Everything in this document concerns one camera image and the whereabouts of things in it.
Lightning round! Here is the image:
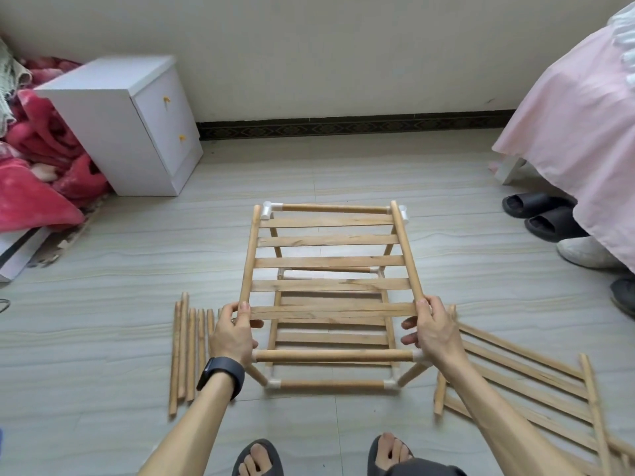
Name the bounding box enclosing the person's left hand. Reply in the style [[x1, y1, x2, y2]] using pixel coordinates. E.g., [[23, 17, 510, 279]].
[[210, 300, 264, 371]]

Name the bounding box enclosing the person's right hand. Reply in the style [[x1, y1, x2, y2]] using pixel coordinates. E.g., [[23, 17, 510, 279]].
[[401, 295, 470, 373]]

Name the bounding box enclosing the pile of wooden dowels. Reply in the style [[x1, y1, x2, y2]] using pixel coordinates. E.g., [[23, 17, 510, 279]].
[[167, 292, 222, 417]]

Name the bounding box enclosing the person's left forearm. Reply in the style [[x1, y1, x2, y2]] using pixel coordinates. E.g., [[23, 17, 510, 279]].
[[139, 372, 239, 476]]

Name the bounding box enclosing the person's right forearm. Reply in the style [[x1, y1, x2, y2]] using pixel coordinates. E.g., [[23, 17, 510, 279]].
[[441, 356, 587, 476]]

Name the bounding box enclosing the person's black sandal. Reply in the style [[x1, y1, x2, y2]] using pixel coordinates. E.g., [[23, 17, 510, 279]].
[[367, 433, 418, 476], [232, 438, 285, 476]]

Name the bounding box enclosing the black smartwatch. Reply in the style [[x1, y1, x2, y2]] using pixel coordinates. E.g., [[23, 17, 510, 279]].
[[196, 356, 246, 401]]

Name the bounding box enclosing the black slipper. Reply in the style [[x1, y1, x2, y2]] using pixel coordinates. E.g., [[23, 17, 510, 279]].
[[502, 191, 577, 219], [525, 206, 591, 244]]

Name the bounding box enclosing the white shoe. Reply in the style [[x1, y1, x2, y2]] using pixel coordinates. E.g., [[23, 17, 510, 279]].
[[556, 235, 628, 270]]

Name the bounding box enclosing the white bed leg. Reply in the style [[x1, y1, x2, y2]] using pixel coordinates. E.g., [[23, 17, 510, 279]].
[[494, 153, 527, 186]]

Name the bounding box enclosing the dark shoe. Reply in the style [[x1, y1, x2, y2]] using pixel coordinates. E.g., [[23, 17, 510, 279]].
[[609, 275, 635, 318]]

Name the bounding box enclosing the flat white box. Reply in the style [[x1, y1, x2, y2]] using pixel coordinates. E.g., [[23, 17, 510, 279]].
[[0, 227, 53, 284]]

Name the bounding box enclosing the white box cabinet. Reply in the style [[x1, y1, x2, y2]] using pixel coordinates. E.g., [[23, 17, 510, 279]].
[[34, 55, 204, 197]]

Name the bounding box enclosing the red fleece blanket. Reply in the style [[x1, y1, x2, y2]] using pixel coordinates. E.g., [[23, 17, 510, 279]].
[[0, 56, 110, 234]]

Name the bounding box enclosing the pink ruffled bed skirt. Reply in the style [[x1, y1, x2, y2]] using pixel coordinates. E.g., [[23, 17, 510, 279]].
[[491, 0, 635, 274]]

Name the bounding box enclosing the pale green cloth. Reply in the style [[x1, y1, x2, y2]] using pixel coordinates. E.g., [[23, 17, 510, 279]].
[[0, 36, 31, 135]]

